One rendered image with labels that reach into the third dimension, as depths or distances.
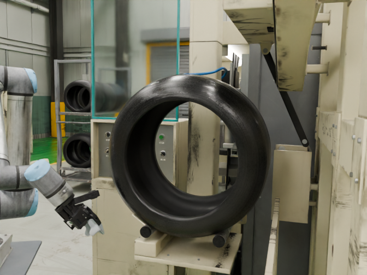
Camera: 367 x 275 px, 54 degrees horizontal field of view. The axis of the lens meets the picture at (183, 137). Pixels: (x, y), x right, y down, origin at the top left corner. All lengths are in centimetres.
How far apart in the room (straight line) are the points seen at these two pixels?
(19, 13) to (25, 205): 1094
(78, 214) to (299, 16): 100
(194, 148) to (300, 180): 48
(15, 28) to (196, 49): 1098
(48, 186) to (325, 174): 106
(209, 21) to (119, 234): 137
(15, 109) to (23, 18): 1093
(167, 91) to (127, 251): 133
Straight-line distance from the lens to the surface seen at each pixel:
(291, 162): 154
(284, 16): 99
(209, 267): 138
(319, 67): 141
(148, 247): 143
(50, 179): 138
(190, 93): 122
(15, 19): 1247
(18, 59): 1237
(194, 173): 167
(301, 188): 156
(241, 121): 119
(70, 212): 143
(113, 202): 228
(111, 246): 238
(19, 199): 194
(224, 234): 136
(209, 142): 163
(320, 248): 165
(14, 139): 189
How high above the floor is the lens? 140
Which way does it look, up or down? 6 degrees down
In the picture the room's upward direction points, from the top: 1 degrees clockwise
